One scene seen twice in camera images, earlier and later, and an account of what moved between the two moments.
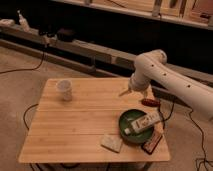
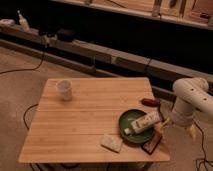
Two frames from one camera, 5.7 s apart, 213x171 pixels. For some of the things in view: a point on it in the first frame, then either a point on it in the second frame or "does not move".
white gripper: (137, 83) to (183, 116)
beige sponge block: (112, 142) does not move
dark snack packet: (150, 145) does not move
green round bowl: (127, 130) does not move
